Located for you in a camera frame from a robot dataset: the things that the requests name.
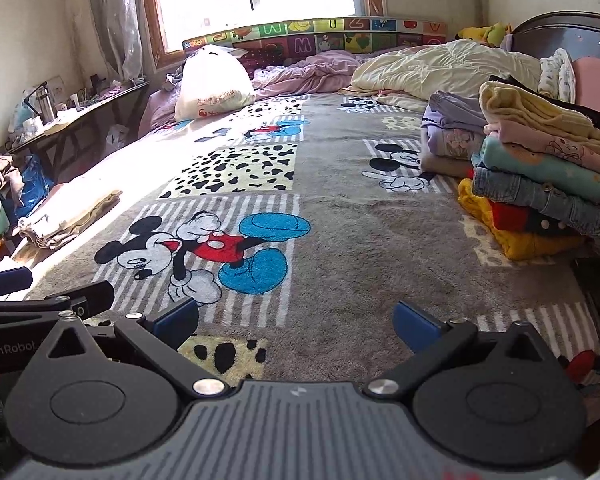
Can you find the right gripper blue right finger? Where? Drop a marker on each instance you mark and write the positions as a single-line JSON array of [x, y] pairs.
[[416, 327]]

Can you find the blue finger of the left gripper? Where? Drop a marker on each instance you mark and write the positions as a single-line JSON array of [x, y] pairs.
[[14, 280]]

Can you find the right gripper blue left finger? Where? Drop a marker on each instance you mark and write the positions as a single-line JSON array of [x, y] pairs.
[[176, 324]]

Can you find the folded grey garment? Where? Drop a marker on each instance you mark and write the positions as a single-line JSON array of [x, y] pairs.
[[64, 215]]

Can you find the blue plastic bag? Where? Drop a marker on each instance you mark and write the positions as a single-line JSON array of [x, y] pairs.
[[29, 185]]

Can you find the Mickey Mouse plush blanket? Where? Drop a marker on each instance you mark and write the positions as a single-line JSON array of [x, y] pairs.
[[298, 224]]

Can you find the yellow knitted sweater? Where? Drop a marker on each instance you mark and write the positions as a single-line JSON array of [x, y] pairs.
[[510, 232]]

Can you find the red folded garment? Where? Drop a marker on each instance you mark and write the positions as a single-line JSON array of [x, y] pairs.
[[510, 218]]

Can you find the dark side table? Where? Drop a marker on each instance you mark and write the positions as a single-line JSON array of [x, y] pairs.
[[65, 147]]

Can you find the steel thermos bottle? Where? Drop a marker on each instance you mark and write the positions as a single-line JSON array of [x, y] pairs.
[[45, 103]]

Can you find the teal folded garment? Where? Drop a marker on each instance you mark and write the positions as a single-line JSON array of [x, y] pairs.
[[540, 168]]

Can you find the blue denim folded garment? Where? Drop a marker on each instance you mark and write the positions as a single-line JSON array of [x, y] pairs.
[[511, 189]]

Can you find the pink folded garment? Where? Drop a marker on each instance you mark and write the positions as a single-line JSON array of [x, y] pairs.
[[545, 143]]

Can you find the cream yellow folded garment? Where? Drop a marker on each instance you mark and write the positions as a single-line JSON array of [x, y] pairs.
[[506, 103]]

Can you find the white plastic bag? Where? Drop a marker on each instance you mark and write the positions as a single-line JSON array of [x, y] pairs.
[[214, 82]]

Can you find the cream quilted duvet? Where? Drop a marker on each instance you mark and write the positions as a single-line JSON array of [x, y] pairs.
[[459, 67]]

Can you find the pink crumpled bedsheet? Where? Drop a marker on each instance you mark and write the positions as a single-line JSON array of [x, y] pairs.
[[325, 72]]

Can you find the white patterned folded cloth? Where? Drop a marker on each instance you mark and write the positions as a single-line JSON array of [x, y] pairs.
[[557, 80]]

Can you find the colourful alphabet foam mat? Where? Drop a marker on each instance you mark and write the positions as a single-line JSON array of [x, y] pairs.
[[302, 38]]

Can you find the yellow plush toy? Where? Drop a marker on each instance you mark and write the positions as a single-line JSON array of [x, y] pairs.
[[491, 36]]

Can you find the pink pillow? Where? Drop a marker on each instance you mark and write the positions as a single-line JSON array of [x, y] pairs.
[[597, 85]]

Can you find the grey sheer curtain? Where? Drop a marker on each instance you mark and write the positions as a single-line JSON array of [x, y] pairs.
[[118, 31]]

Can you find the dark wooden headboard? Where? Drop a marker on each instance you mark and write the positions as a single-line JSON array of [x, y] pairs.
[[577, 32]]

